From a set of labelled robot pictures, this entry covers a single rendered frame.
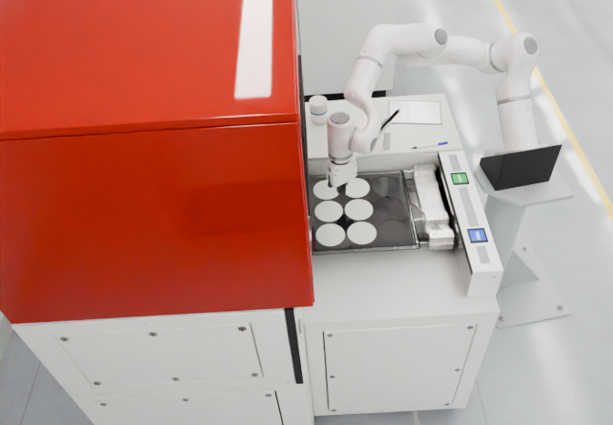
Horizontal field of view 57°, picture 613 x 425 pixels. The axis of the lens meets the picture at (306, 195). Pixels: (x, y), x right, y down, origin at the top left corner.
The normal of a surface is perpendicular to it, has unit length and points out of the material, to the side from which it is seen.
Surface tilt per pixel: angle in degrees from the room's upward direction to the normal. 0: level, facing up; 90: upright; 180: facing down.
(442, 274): 0
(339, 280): 0
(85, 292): 90
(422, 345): 90
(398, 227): 0
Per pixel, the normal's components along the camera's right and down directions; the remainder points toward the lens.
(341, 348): 0.03, 0.73
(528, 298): -0.06, -0.69
